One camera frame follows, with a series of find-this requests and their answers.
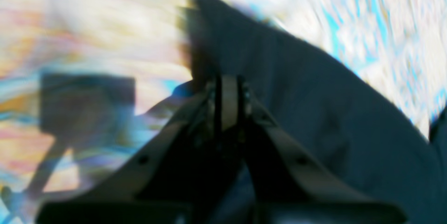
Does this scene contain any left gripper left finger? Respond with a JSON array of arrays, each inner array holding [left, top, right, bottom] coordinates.
[[37, 77, 224, 224]]

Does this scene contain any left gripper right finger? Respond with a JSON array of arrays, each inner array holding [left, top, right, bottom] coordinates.
[[222, 76, 407, 224]]

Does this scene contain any black T-shirt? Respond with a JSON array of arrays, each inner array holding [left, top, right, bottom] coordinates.
[[186, 0, 447, 224]]

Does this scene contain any patterned tablecloth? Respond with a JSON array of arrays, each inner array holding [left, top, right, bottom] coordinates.
[[1, 0, 446, 224]]

